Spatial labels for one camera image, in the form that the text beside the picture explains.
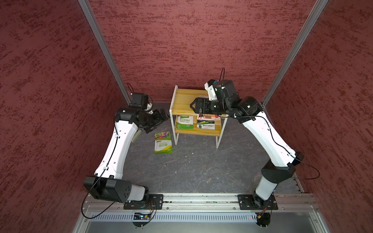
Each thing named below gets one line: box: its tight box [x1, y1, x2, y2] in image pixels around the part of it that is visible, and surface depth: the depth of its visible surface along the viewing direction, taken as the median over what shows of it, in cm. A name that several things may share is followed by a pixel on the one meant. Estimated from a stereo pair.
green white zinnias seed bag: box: [153, 131, 173, 154], surface depth 97 cm
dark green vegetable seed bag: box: [196, 119, 216, 130], surface depth 89 cm
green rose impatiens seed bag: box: [176, 115, 194, 130], surface depth 89 cm
